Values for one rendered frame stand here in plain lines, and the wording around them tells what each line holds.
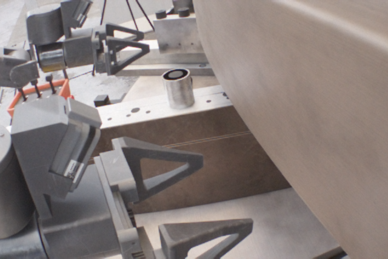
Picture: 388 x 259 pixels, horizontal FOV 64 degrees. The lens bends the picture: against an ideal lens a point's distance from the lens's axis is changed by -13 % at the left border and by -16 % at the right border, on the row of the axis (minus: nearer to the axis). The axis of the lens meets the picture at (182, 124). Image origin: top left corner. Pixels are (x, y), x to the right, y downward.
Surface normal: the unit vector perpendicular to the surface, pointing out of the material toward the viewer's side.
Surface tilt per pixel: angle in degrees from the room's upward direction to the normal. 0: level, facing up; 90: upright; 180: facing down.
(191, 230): 29
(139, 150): 88
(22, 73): 96
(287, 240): 0
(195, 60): 90
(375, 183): 90
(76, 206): 8
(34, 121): 8
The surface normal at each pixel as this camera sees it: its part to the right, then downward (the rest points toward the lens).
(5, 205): 0.75, 0.39
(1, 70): 0.47, 0.51
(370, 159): -0.93, 0.32
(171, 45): -0.33, 0.56
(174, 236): 0.29, -0.89
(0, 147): 0.00, -0.80
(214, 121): 0.05, 0.54
